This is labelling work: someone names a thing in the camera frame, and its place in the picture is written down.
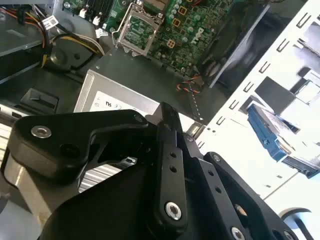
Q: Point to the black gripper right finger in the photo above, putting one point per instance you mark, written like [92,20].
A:
[225,190]

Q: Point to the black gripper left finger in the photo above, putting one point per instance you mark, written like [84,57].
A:
[75,140]

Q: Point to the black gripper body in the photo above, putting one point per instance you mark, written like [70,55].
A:
[112,212]

